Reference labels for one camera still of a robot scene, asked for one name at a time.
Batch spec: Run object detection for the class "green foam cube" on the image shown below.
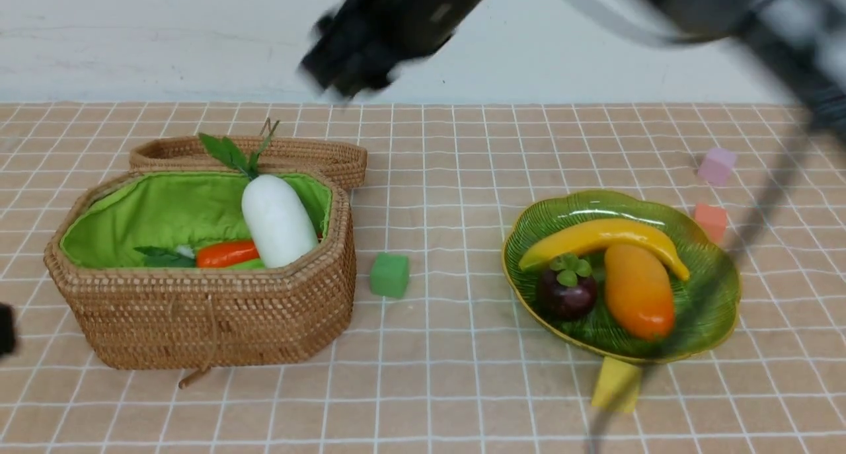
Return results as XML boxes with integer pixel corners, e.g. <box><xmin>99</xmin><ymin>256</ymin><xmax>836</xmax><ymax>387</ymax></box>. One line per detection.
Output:
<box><xmin>369</xmin><ymin>252</ymin><xmax>410</xmax><ymax>299</ymax></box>

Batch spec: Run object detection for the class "orange toy mango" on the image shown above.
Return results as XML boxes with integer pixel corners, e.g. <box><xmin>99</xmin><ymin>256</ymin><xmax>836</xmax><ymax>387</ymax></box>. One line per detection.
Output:
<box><xmin>604</xmin><ymin>244</ymin><xmax>675</xmax><ymax>342</ymax></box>

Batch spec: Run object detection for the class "white toy radish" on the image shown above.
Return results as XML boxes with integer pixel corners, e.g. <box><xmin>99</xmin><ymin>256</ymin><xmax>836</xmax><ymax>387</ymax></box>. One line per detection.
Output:
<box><xmin>198</xmin><ymin>119</ymin><xmax>319</xmax><ymax>268</ymax></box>

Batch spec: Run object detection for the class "woven wicker basket green lining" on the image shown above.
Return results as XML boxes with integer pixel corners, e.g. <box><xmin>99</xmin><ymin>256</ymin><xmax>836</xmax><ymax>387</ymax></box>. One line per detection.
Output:
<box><xmin>42</xmin><ymin>169</ymin><xmax>357</xmax><ymax>372</ymax></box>

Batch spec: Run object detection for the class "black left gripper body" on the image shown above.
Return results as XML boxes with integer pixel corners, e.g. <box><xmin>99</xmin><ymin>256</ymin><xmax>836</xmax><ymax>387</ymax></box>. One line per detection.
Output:
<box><xmin>0</xmin><ymin>303</ymin><xmax>19</xmax><ymax>359</ymax></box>

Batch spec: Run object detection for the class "orange foam cube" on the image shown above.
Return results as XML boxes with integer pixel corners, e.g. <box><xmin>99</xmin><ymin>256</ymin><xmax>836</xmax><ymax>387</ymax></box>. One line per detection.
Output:
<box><xmin>694</xmin><ymin>203</ymin><xmax>728</xmax><ymax>245</ymax></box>

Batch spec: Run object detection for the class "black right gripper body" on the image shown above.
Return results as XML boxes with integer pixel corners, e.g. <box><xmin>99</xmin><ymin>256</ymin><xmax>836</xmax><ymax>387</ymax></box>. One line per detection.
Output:
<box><xmin>300</xmin><ymin>0</ymin><xmax>481</xmax><ymax>100</ymax></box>

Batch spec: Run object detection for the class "green glass leaf plate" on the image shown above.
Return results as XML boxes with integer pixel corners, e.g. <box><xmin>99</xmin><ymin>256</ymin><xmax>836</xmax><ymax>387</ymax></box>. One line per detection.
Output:
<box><xmin>501</xmin><ymin>189</ymin><xmax>742</xmax><ymax>364</ymax></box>

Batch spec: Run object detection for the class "woven wicker basket lid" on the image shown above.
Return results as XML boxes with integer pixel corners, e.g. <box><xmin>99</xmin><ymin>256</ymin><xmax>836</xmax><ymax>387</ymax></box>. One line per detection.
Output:
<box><xmin>129</xmin><ymin>120</ymin><xmax>368</xmax><ymax>191</ymax></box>

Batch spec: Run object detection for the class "green toy bitter gourd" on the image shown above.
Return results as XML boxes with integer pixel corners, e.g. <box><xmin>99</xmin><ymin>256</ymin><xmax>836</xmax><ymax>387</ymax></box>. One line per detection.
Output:
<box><xmin>227</xmin><ymin>258</ymin><xmax>266</xmax><ymax>270</ymax></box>

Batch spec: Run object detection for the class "orange toy carrot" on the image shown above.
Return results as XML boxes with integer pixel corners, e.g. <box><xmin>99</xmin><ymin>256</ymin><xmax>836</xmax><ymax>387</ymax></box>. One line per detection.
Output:
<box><xmin>134</xmin><ymin>233</ymin><xmax>325</xmax><ymax>270</ymax></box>

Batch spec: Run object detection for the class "purple toy mangosteen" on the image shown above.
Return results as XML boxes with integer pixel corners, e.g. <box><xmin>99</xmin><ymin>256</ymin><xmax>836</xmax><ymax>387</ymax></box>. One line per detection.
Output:
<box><xmin>535</xmin><ymin>252</ymin><xmax>599</xmax><ymax>322</ymax></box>

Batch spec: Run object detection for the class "yellow toy banana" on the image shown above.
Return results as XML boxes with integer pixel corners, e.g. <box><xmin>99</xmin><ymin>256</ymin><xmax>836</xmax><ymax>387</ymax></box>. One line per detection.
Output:
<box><xmin>518</xmin><ymin>218</ymin><xmax>690</xmax><ymax>280</ymax></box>

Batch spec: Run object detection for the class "pink foam cube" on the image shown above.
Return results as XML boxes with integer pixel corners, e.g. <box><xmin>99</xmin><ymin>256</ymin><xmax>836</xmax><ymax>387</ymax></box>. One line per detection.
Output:
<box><xmin>697</xmin><ymin>147</ymin><xmax>737</xmax><ymax>186</ymax></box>

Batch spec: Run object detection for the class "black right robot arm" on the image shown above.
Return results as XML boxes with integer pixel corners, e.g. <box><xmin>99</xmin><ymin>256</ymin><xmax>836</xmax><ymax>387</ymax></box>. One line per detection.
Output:
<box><xmin>300</xmin><ymin>0</ymin><xmax>844</xmax><ymax>140</ymax></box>

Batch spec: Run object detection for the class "yellow foam cube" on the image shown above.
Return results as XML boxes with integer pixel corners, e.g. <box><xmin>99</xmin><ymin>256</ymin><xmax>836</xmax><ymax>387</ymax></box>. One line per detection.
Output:
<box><xmin>592</xmin><ymin>357</ymin><xmax>642</xmax><ymax>414</ymax></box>

